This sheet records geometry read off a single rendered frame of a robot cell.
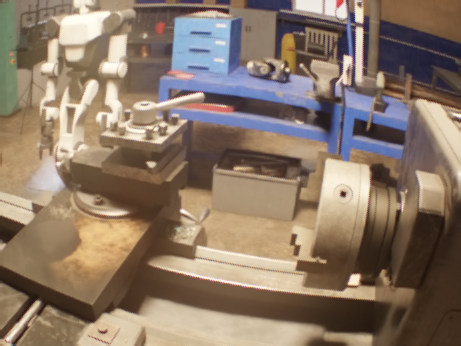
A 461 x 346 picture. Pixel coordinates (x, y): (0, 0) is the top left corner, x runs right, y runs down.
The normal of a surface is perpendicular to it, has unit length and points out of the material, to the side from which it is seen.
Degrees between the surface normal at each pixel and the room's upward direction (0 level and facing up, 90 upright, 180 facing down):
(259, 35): 90
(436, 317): 90
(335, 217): 53
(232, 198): 90
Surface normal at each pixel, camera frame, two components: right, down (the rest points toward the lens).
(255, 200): -0.22, 0.42
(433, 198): -0.14, -0.39
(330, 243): -0.24, 0.12
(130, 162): 0.05, -0.90
